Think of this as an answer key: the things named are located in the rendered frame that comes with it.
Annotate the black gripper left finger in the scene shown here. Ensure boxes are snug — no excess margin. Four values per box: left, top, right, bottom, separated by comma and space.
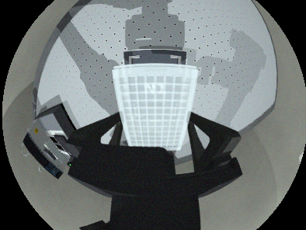
70, 112, 123, 145

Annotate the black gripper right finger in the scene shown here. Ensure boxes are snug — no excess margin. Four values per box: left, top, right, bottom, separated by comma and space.
187, 112, 242, 172

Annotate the white well plate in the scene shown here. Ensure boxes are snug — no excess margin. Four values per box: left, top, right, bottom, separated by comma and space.
112, 63, 198, 151

